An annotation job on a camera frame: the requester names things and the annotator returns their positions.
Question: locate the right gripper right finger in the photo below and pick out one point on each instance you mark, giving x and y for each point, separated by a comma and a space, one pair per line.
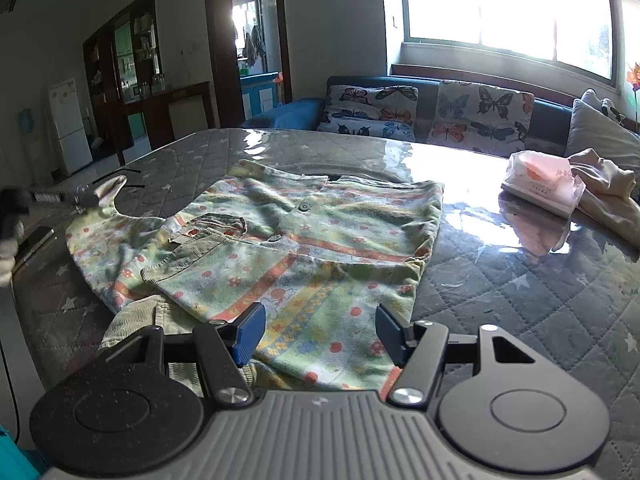
418, 349

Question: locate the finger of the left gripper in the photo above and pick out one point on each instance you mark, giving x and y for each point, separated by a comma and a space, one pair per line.
82, 198

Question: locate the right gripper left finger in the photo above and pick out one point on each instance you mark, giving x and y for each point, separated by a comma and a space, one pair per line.
223, 349

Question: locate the colourful patterned children's shirt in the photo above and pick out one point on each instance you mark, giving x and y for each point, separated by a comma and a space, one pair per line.
320, 254

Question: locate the white gloved left hand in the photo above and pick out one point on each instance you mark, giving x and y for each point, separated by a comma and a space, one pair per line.
8, 252

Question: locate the white refrigerator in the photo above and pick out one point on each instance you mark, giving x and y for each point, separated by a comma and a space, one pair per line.
68, 129

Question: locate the dark wooden cabinet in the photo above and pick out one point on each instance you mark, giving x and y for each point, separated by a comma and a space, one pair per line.
132, 98

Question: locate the pink tissue pack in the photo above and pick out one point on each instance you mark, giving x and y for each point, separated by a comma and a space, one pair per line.
545, 181

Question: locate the left butterfly cushion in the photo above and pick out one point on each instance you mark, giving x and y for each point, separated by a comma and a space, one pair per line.
387, 112

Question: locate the butterfly cushion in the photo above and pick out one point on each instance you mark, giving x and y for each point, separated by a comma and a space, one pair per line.
480, 118
387, 112

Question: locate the right butterfly cushion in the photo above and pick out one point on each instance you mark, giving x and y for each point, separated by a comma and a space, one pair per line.
480, 118

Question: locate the beige folded garment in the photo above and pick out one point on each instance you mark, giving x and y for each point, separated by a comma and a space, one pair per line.
607, 197

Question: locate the blue sofa bench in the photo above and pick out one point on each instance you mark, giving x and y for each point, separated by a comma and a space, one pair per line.
551, 109

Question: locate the grey pillow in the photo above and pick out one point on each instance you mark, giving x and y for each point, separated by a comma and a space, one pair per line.
593, 125

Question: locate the colourful pinwheel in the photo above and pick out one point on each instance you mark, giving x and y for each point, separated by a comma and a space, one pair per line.
633, 78

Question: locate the window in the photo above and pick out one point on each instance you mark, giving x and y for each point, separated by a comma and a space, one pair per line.
552, 42

